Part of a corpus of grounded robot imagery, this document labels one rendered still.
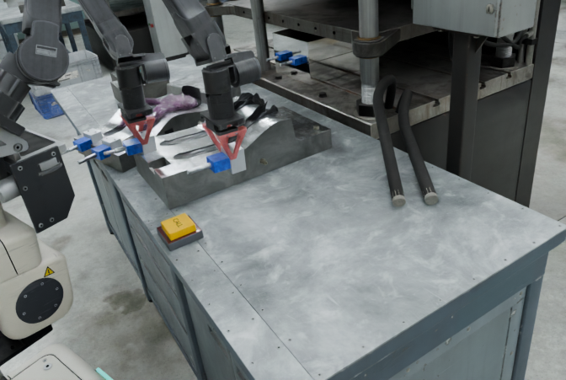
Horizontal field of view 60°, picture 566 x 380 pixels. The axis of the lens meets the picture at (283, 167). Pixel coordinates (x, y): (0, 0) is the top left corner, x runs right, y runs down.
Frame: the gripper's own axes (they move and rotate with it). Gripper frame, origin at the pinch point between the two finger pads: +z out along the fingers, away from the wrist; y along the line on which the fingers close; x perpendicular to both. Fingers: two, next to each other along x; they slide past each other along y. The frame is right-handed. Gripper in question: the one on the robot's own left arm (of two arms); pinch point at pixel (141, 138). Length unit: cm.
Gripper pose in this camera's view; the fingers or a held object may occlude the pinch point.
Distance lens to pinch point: 136.9
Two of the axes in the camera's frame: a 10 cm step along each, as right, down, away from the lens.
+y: -5.3, -3.6, 7.7
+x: -8.5, 2.8, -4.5
